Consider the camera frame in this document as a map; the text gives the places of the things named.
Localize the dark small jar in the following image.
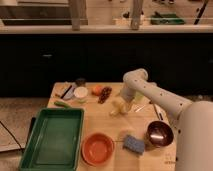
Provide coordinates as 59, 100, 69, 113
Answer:
75, 78, 86, 87

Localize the dark maroon bowl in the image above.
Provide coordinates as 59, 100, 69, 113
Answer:
146, 121, 174, 147

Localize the long white utensil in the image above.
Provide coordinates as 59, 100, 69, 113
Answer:
153, 103, 163, 121

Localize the small white stick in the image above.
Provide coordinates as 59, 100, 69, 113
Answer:
134, 105, 146, 113

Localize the green plastic tray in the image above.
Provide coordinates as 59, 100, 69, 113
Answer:
19, 108, 84, 171

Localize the orange fruit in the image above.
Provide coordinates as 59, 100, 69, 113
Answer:
92, 85, 102, 96

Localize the dark grape bunch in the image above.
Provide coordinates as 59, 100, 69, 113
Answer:
98, 87, 112, 104

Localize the green object on shelf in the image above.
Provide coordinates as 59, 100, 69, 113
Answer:
150, 11, 185, 25

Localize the green pepper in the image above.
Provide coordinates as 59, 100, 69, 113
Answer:
54, 101, 71, 108

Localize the red bowl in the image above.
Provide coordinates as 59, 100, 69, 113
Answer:
81, 133, 114, 167

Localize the black cable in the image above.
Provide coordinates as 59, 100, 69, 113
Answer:
0, 120, 25, 152

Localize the gray spatula with black handle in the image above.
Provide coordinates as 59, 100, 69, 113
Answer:
62, 85, 75, 100

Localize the blue sponge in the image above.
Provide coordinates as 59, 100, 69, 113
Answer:
123, 135, 145, 155

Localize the yellow banana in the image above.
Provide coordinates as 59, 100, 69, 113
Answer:
110, 101, 122, 116

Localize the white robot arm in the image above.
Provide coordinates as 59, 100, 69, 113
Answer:
120, 68, 213, 171

